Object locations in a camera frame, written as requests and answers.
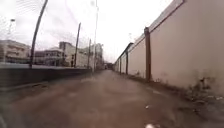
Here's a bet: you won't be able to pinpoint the brown dirt road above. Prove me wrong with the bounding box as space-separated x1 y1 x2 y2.
0 69 224 128

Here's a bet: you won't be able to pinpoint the group of pale buildings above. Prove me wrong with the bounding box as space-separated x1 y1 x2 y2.
33 41 105 70

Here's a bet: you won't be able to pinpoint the pale low building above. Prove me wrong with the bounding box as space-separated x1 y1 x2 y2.
0 39 32 65

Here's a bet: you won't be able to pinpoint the long pale wall brown pillars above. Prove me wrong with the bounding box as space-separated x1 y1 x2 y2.
113 0 224 98

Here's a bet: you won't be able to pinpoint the mesh fence on low wall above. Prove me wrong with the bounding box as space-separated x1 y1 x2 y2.
0 0 101 89

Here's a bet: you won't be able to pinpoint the weeds at wall foot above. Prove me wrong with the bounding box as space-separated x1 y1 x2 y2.
184 76 224 105

